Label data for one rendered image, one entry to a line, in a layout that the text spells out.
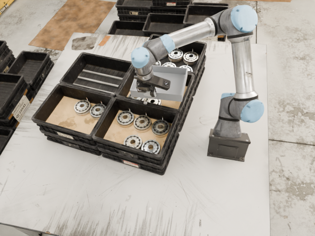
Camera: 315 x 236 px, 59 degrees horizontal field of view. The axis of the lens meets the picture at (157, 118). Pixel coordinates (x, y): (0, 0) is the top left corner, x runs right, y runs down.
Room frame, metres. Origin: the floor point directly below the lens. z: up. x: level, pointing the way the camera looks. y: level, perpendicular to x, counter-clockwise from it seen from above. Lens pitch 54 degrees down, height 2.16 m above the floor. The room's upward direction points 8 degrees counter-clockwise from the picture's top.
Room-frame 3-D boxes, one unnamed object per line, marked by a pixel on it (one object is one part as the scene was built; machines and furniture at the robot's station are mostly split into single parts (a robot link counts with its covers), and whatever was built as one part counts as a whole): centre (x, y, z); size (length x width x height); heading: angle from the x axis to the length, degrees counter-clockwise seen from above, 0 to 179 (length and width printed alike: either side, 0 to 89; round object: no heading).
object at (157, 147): (0.77, 0.06, 0.86); 0.10 x 0.10 x 0.01
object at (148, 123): (0.95, 0.09, 0.86); 0.10 x 0.10 x 0.01
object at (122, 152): (0.89, 0.12, 0.87); 0.40 x 0.30 x 0.11; 63
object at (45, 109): (1.07, 0.48, 0.87); 0.40 x 0.30 x 0.11; 63
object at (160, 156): (0.89, 0.12, 0.92); 0.40 x 0.30 x 0.02; 63
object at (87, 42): (1.96, 0.52, 0.71); 0.22 x 0.19 x 0.01; 71
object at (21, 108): (1.60, 1.11, 0.41); 0.31 x 0.02 x 0.16; 161
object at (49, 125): (1.07, 0.48, 0.92); 0.40 x 0.30 x 0.02; 63
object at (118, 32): (2.51, 0.17, 0.26); 0.40 x 0.30 x 0.23; 71
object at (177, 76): (1.04, -0.04, 1.07); 0.27 x 0.20 x 0.05; 71
